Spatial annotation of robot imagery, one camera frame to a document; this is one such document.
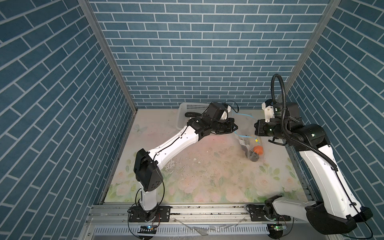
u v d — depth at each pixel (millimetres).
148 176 502
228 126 652
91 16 726
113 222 726
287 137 421
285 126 438
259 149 782
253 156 791
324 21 753
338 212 365
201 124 577
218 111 570
